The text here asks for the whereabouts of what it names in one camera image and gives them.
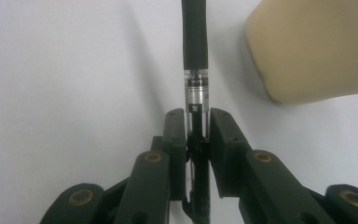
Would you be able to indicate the beige pen holder cup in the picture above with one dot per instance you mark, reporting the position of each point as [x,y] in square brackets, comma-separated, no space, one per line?
[310,46]

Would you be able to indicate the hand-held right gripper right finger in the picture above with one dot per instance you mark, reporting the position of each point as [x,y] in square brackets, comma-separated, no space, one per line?
[227,149]

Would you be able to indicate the black pen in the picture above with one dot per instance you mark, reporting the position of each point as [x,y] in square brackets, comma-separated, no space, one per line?
[195,34]

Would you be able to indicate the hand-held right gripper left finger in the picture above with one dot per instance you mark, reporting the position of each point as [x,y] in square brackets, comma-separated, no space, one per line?
[177,146]

